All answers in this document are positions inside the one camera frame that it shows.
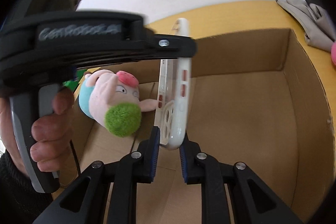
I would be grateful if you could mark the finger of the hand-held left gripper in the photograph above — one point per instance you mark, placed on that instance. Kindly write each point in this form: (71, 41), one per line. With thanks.
(173, 47)

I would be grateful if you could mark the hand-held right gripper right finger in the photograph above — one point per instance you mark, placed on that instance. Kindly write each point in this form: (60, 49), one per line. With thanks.
(183, 161)

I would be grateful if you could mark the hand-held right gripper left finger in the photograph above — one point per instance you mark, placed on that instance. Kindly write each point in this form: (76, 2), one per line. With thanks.
(155, 155)

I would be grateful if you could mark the white phone case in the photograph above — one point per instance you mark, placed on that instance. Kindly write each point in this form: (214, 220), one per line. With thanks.
(181, 108)

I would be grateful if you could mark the brown cardboard box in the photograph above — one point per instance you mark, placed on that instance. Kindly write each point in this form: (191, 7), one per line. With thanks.
(249, 121)

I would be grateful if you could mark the person's left forearm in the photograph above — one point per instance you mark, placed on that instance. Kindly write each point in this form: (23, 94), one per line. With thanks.
(15, 192)

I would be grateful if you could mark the person's left hand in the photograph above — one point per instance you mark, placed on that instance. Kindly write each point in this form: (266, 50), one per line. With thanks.
(55, 134)

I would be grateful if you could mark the green plastic board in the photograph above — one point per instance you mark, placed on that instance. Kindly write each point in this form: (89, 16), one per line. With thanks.
(69, 85)

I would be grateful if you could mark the pink pig plush toy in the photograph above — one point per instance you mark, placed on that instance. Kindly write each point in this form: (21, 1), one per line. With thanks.
(105, 92)

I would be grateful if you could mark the grey cloth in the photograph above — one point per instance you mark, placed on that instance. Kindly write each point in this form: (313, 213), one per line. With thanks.
(315, 35)

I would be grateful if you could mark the pink rabbit plush toy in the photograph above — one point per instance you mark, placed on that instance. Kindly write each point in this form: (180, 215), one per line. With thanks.
(334, 54)

